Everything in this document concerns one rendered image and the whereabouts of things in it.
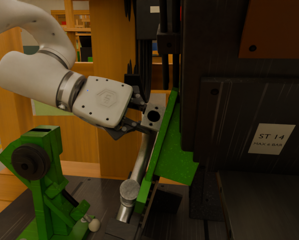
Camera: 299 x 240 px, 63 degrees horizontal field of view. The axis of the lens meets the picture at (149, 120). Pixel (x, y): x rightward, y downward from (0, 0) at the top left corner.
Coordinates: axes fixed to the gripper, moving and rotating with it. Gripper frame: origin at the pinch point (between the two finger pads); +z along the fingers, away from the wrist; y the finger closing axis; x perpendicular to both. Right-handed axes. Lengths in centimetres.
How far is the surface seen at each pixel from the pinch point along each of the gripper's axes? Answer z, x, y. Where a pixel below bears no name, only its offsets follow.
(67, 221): -9.2, 13.2, -23.3
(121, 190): -0.3, -0.2, -15.3
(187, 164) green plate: 8.8, -5.8, -8.3
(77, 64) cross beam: -31.1, 27.7, 24.5
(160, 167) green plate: 4.9, -3.9, -9.9
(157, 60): -43, 528, 445
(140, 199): 3.3, -3.0, -16.0
